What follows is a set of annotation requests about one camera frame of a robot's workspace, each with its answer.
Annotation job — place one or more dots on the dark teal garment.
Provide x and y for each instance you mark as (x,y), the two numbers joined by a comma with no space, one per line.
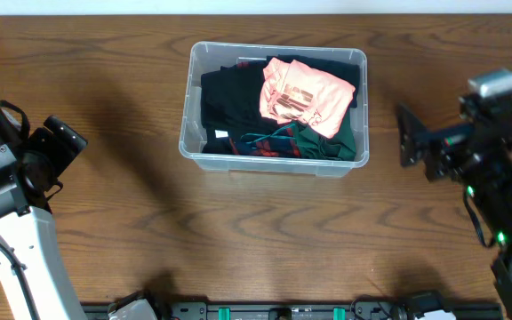
(350,73)

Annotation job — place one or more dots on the green garment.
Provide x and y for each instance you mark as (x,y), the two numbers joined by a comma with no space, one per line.
(296,140)

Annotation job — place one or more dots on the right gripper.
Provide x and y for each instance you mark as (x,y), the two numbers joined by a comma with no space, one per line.
(462,149)

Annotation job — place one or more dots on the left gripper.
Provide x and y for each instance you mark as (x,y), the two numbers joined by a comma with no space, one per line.
(60,155)

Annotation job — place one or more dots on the red navy plaid garment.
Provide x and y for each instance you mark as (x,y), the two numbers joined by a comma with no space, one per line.
(248,80)

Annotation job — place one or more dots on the pink printed shirt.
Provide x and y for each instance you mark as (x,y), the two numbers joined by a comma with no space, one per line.
(293,91)

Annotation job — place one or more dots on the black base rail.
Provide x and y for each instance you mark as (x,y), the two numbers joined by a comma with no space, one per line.
(418,306)

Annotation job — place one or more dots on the black folded pants in container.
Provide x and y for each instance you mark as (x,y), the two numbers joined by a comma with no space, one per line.
(218,142)

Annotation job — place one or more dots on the black garment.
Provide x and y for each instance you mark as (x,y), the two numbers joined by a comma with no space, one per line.
(230,101)

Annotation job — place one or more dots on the clear plastic storage container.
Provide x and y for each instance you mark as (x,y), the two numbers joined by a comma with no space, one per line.
(208,56)

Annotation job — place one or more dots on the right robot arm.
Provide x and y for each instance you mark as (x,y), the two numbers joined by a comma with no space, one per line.
(487,196)

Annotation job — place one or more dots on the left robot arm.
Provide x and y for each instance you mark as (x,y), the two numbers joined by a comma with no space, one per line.
(32,273)

